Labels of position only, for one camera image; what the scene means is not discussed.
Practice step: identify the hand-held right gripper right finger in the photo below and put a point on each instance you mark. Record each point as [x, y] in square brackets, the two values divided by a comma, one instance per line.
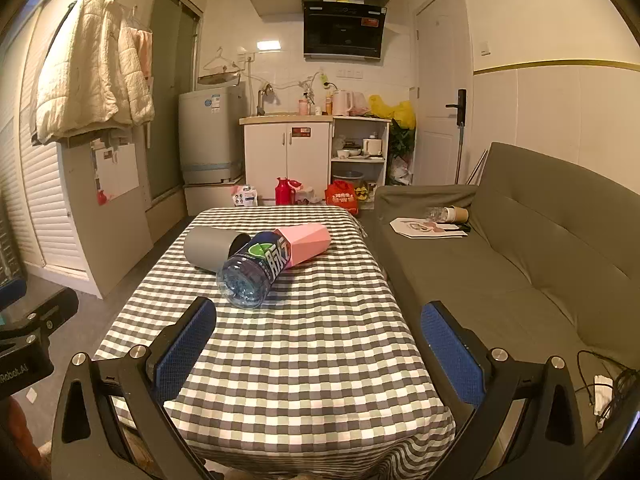
[452, 355]

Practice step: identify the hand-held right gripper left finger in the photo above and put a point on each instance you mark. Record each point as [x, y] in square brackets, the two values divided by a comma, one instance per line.
[184, 347]

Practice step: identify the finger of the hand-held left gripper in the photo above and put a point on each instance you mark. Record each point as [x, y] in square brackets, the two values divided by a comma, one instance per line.
[52, 307]
[12, 290]

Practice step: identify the grey cup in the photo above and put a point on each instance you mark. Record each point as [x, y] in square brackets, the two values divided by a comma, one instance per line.
[206, 247]

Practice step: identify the pink faceted cup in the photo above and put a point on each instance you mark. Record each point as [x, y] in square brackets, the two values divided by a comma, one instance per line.
[307, 242]

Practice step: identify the person's left forearm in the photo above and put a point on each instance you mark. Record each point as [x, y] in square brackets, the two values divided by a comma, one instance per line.
[22, 427]

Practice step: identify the brown paper cup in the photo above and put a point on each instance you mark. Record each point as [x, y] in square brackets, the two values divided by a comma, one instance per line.
[457, 215]

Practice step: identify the white wardrobe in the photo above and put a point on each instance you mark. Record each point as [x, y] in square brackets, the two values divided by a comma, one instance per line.
[65, 220]

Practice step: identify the olive green sofa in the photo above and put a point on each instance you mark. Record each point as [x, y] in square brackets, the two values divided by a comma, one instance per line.
[500, 275]

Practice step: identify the blue plastic bottle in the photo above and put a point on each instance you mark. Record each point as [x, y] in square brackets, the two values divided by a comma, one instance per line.
[250, 275]

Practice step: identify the grey checkered tablecloth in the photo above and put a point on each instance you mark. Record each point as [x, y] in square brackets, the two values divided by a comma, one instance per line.
[310, 345]

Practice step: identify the white printed booklet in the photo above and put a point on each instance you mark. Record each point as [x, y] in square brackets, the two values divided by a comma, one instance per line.
[420, 227]

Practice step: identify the clear plastic bottle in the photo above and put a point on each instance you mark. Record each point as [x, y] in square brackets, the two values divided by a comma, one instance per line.
[436, 214]

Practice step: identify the white paper sheet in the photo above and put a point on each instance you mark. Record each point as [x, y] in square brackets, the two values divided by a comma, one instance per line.
[117, 172]

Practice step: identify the white washing machine stand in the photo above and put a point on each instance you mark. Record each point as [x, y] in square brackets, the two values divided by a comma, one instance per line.
[210, 197]

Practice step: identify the white tissue pack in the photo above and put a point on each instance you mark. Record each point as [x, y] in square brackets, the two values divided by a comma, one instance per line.
[245, 196]

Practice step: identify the yellow printed bag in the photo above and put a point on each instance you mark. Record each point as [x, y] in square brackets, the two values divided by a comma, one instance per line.
[366, 193]

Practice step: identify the red thermos jug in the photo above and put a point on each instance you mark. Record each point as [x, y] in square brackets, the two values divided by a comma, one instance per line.
[283, 192]

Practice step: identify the red shopping bag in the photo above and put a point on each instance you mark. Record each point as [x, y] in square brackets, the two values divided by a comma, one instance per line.
[342, 199]

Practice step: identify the broom stick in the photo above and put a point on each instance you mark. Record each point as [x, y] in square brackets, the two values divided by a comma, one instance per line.
[460, 155]

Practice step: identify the grey washing machine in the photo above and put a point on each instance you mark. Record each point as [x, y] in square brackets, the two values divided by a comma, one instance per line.
[210, 135]

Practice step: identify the white sink cabinet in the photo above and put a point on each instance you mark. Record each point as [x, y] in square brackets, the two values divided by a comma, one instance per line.
[287, 160]

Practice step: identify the white open shelf unit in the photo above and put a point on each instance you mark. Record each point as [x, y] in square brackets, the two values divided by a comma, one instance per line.
[385, 150]

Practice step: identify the green leafy vegetables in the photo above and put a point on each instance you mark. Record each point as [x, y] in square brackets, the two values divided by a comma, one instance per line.
[401, 140]

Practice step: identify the small white kettle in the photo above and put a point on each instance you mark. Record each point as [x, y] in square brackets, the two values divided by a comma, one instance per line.
[372, 147]

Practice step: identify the frosted glass door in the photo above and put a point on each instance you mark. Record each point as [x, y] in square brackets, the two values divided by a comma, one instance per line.
[167, 110]

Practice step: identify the white padded jacket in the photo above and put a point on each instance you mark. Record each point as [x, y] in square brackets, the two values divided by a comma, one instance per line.
[90, 70]

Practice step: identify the yellow plastic bag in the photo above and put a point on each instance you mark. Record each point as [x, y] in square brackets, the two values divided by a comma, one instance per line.
[400, 112]

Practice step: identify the metal faucet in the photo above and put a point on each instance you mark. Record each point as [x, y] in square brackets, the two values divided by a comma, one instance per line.
[262, 100]

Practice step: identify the pink bottle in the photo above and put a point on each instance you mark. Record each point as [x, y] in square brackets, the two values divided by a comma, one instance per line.
[303, 107]

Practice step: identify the metal basin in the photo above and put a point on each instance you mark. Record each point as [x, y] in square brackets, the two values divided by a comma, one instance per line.
[217, 81]

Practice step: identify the pink hanging garment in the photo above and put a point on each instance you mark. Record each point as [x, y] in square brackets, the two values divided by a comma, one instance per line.
[144, 50]

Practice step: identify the white electric kettle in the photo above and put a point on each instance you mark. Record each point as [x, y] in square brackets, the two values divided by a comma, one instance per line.
[342, 104]

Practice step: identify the orange bottle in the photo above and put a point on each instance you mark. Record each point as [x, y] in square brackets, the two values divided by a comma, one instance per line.
[328, 105]

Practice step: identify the white room door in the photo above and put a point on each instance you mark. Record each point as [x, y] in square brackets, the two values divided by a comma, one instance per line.
[440, 70]

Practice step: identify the black range hood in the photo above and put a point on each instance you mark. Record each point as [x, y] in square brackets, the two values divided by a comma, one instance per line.
[342, 27]

